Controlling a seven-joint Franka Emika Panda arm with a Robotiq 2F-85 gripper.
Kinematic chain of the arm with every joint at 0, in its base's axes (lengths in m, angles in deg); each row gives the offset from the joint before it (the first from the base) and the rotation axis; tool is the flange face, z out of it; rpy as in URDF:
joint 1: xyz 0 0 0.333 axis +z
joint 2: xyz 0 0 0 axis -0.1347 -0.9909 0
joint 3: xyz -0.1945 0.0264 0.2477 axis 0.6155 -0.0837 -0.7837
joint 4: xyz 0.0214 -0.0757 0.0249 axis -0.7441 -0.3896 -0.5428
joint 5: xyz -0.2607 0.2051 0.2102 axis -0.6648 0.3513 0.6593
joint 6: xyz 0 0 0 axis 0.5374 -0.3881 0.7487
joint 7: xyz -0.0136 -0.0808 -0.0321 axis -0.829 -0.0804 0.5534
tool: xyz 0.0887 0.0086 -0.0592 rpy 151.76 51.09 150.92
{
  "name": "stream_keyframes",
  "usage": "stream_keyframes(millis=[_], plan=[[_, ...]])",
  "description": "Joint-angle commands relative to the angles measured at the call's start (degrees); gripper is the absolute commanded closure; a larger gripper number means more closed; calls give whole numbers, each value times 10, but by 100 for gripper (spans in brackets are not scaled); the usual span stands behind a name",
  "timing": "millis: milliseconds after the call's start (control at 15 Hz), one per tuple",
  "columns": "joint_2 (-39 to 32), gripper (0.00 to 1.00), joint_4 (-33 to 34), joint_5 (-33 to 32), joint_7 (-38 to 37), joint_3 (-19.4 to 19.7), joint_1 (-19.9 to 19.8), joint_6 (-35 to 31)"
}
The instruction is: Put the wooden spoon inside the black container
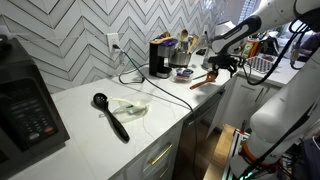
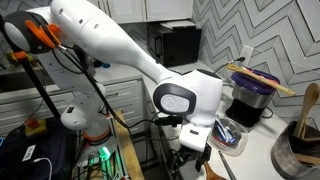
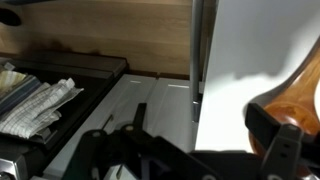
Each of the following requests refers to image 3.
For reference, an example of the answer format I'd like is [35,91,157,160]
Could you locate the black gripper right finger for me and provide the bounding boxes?
[245,102,320,180]

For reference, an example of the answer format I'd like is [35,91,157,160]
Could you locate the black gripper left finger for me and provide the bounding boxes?
[63,102,218,180]

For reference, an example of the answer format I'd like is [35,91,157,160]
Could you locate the dark wooden spoon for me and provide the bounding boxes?
[249,35,320,179]

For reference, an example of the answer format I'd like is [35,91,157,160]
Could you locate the grey cabinet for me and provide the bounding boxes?
[42,73,205,180]

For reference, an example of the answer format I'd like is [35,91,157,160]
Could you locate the black tray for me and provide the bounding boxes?
[0,50,130,179]

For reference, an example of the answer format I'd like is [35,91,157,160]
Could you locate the white checkered dish towel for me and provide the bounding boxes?
[0,77,85,140]

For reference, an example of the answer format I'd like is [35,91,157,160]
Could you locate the striped folded dish towel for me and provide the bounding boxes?
[0,69,43,118]

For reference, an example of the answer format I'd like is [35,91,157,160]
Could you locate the grey metal pole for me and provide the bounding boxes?
[189,0,205,124]

